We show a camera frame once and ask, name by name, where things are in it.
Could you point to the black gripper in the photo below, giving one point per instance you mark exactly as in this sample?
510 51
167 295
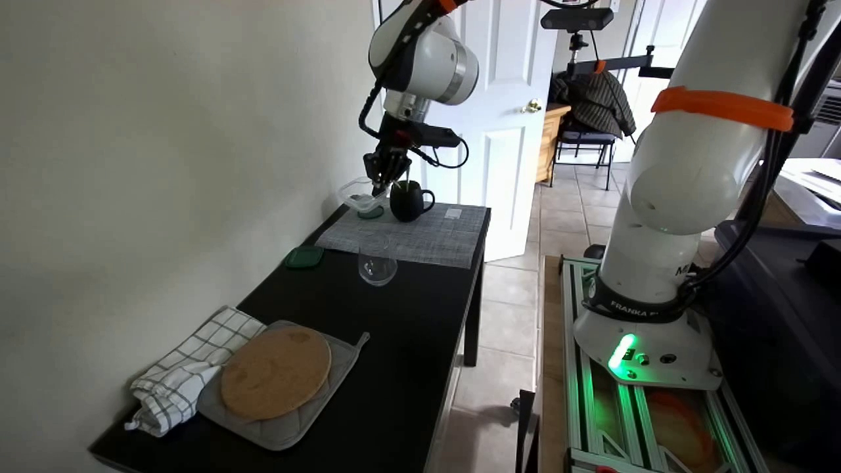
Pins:
392 144

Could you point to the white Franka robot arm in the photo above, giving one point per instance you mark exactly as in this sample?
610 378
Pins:
691 173

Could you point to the green square coaster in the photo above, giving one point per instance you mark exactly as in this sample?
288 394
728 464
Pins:
302 259

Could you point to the round wooden coaster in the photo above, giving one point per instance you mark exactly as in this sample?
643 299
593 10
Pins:
278 372

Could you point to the black mug with green inside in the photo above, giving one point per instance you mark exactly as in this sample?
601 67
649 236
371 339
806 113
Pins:
406 201

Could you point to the grey woven placemat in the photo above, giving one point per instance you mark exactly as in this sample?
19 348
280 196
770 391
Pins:
429 236

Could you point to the white paper label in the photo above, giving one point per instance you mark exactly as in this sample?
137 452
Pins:
454 213

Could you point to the clear drinking glass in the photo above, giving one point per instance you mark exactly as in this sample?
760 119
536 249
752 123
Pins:
377 272

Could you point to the white panel door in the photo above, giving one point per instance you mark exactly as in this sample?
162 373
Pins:
504 173

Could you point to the black table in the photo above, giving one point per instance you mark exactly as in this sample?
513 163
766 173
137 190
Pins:
402 349

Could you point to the wooden cabinet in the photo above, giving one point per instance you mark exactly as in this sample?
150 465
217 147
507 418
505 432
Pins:
551 144

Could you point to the chair with dark clothes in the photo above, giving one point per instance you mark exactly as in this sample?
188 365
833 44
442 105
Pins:
601 105

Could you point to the grey pot holder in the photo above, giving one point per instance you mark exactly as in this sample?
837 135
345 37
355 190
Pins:
289 432

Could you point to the white checkered dish towel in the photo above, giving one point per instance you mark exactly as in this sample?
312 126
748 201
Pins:
179 376

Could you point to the black stand leg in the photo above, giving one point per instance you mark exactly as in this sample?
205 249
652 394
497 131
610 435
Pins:
527 435

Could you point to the white paper stack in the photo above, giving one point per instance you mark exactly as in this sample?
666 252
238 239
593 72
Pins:
811 197

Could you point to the dark desk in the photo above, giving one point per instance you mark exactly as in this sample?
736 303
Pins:
779 349

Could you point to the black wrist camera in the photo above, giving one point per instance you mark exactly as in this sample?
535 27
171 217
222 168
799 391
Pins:
438 135

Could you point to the black stereo camera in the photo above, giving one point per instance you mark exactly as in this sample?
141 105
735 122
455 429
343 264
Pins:
577 18

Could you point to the aluminium mounting frame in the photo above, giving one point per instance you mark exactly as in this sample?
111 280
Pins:
606 410

